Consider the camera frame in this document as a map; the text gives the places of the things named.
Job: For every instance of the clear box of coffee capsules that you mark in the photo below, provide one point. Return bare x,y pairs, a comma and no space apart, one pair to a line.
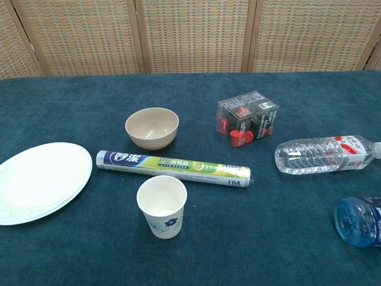
262,119

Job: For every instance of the beige bowl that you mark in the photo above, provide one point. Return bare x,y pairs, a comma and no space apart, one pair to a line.
151,131

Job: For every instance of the woven bamboo folding screen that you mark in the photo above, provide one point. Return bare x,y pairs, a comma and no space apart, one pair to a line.
193,35

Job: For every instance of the cling film roll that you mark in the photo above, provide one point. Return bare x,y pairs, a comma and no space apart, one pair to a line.
172,167

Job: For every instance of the dark teal table cloth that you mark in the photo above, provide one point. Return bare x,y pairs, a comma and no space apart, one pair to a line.
89,253

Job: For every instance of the white flower-print paper cup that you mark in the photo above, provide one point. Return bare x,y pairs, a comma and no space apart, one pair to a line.
166,223

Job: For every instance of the clear red-label water bottle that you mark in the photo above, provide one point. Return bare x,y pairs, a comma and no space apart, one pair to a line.
309,155

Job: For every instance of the white round plate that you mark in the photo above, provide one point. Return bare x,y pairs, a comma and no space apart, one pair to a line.
35,181

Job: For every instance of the blue plastic drink bottle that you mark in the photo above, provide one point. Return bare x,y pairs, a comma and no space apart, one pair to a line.
357,223

